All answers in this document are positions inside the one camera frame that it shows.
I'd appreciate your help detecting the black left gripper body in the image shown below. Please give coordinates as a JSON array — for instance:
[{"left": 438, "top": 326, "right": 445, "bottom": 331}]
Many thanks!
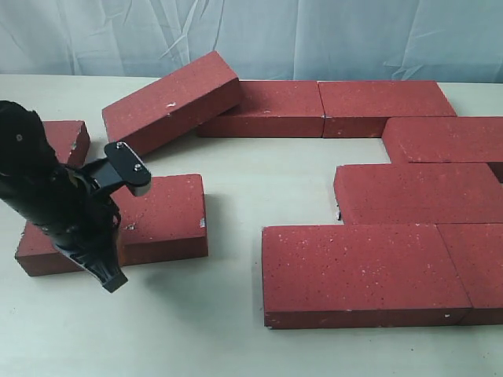
[{"left": 39, "top": 165, "right": 127, "bottom": 293}]

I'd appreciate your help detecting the red brick with chipped corner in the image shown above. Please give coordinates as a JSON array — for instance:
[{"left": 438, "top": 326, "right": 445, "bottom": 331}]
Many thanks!
[{"left": 15, "top": 174, "right": 208, "bottom": 276}]

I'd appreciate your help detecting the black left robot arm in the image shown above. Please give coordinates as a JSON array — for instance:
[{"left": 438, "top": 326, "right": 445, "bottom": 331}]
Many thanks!
[{"left": 1, "top": 101, "right": 127, "bottom": 293}]

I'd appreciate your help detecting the tilted red brick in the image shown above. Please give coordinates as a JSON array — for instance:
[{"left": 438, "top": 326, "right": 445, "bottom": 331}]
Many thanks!
[{"left": 101, "top": 51, "right": 243, "bottom": 156}]

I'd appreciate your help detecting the red brick back row left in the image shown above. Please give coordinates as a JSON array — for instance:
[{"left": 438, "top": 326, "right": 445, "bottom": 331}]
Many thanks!
[{"left": 196, "top": 80, "right": 325, "bottom": 138}]

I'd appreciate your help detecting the red brick back row right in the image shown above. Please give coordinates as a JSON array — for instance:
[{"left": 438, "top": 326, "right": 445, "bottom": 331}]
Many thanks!
[{"left": 318, "top": 81, "right": 457, "bottom": 138}]

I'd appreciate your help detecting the red brick third row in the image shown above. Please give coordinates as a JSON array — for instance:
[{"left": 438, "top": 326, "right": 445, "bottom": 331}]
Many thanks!
[{"left": 334, "top": 163, "right": 502, "bottom": 225}]

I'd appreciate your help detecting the red brick second row right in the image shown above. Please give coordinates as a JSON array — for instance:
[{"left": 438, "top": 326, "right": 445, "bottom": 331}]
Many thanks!
[{"left": 382, "top": 116, "right": 502, "bottom": 181}]

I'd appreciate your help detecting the white backdrop curtain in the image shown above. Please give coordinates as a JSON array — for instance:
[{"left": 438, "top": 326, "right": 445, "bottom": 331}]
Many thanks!
[{"left": 1, "top": 1, "right": 502, "bottom": 82}]

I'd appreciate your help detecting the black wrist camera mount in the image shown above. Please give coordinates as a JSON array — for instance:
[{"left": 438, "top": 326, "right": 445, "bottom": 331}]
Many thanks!
[{"left": 80, "top": 141, "right": 152, "bottom": 197}]

